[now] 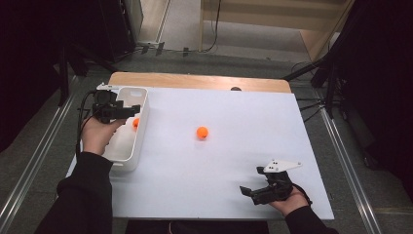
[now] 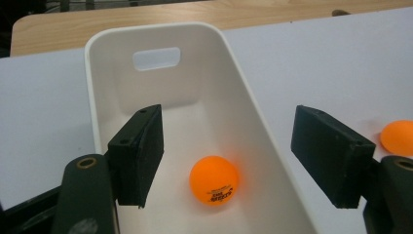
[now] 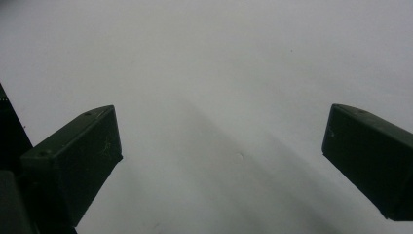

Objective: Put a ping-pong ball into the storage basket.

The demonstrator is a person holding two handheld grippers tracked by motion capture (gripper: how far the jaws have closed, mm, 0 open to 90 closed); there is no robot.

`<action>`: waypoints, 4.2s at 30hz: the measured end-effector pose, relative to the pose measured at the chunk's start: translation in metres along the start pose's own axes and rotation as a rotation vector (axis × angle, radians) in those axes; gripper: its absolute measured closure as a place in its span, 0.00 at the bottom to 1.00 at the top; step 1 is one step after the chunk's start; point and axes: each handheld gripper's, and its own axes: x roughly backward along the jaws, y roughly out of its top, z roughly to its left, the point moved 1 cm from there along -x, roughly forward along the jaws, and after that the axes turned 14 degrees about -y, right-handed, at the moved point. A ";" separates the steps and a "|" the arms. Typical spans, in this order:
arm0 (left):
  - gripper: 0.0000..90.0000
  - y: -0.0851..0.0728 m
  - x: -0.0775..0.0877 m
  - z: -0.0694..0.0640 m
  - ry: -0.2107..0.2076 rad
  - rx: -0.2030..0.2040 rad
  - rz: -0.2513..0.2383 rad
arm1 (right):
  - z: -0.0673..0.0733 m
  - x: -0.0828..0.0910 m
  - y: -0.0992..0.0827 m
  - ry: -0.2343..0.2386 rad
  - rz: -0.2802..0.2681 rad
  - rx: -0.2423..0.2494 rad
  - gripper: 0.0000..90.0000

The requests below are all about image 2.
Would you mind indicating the orange table tennis ball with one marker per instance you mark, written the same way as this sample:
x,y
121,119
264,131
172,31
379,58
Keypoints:
x,y
212,178
399,138

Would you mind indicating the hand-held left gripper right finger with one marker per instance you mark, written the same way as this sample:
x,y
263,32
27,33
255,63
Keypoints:
x,y
331,156

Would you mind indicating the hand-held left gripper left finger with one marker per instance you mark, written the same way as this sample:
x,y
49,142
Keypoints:
x,y
136,156

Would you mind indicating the white plastic bin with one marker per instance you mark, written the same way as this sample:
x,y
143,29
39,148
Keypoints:
x,y
201,97

